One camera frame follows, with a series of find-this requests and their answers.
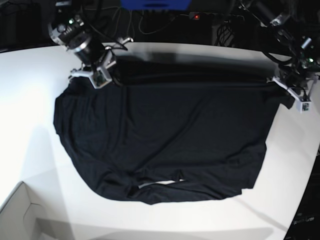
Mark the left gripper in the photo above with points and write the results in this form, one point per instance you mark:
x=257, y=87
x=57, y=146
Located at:
x=297, y=86

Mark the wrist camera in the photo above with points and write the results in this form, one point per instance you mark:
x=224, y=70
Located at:
x=303, y=105
x=99, y=80

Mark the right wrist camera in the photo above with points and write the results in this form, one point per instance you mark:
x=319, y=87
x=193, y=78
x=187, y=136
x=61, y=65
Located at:
x=99, y=80

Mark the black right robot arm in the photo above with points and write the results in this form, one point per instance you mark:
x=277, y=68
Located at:
x=74, y=30

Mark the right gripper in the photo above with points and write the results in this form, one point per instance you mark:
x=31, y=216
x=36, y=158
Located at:
x=97, y=64

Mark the blue plastic bin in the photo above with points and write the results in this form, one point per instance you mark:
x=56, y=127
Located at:
x=178, y=5

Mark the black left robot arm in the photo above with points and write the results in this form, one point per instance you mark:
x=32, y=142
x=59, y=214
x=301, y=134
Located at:
x=295, y=24

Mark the black power strip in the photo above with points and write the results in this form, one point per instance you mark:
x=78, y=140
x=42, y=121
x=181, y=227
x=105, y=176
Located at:
x=195, y=15

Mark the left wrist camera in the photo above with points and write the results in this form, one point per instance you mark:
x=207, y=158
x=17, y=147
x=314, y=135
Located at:
x=303, y=105

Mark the white cardboard box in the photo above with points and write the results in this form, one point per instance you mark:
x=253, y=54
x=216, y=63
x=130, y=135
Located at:
x=17, y=218

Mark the black t-shirt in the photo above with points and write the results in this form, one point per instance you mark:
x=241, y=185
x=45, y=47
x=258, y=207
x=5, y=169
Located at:
x=173, y=140

